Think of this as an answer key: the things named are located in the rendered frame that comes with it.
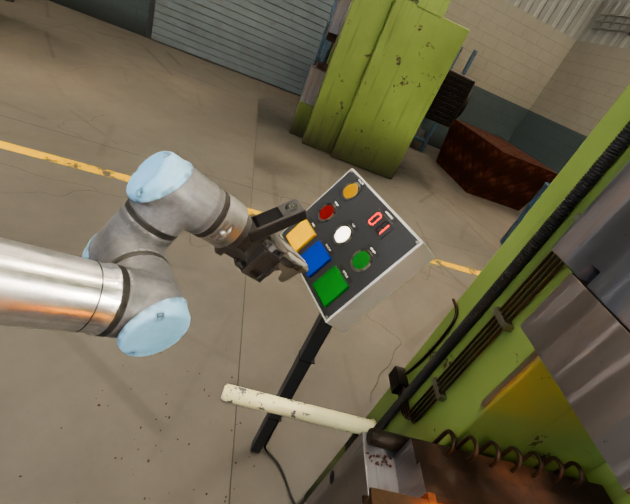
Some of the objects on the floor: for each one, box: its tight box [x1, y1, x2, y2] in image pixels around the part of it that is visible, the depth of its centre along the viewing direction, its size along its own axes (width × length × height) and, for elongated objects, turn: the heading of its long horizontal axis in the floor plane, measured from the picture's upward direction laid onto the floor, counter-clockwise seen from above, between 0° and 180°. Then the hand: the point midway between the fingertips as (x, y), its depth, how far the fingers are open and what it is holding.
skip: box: [436, 119, 558, 211], centre depth 677 cm, size 120×189×85 cm, turn 158°
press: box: [289, 0, 475, 179], centre depth 486 cm, size 220×123×290 cm, turn 68°
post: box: [250, 313, 331, 453], centre depth 122 cm, size 4×4×108 cm
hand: (306, 265), depth 77 cm, fingers closed
